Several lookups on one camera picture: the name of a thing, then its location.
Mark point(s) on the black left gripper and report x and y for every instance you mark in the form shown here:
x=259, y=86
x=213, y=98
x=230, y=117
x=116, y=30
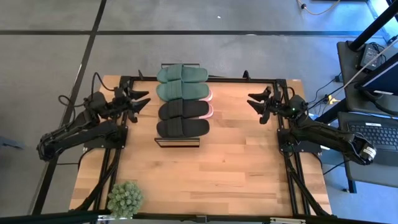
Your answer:
x=122, y=104

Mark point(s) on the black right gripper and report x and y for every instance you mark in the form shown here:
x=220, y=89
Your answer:
x=276, y=104

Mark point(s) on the pink rubber slide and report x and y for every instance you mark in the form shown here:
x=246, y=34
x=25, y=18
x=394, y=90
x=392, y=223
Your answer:
x=211, y=113
x=210, y=97

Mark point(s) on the green rubber slide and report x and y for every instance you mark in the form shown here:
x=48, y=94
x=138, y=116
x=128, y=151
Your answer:
x=189, y=91
x=189, y=74

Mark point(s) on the black rubber slide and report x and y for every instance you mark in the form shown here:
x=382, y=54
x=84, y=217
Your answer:
x=189, y=109
x=189, y=127

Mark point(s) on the wooden shelf black metal frame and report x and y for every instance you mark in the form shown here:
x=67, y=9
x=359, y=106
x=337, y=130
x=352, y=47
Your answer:
x=177, y=139

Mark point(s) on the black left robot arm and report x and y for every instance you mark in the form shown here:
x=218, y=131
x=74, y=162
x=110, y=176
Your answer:
x=87, y=133

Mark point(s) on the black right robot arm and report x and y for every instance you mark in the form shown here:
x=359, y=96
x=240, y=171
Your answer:
x=326, y=137

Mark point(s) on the small yellow plug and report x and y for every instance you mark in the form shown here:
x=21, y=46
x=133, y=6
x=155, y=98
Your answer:
x=331, y=100

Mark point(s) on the small green potted plant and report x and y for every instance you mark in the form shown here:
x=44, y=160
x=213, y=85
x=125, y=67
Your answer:
x=126, y=199

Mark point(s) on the black power adapter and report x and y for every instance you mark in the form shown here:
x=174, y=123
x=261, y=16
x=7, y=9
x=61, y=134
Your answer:
x=368, y=53

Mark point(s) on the thin white rod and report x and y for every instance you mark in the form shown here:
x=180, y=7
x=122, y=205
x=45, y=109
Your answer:
x=377, y=55

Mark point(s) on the black computer keyboard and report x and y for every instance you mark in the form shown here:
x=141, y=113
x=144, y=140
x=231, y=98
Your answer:
x=382, y=137

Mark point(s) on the black computer monitor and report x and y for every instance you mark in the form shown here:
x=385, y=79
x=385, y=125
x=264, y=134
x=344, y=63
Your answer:
x=385, y=77

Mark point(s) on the tall black pole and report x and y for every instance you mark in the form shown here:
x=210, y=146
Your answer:
x=373, y=27

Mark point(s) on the dark grey side desk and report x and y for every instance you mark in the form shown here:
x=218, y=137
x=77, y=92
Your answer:
x=373, y=177

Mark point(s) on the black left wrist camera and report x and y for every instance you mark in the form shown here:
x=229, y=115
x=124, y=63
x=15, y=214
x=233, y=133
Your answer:
x=133, y=117

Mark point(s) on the black rail clamp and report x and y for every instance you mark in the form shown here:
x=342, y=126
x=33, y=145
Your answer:
x=141, y=76
x=246, y=75

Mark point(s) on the black metal table frame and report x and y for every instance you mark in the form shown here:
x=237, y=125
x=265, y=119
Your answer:
x=236, y=80

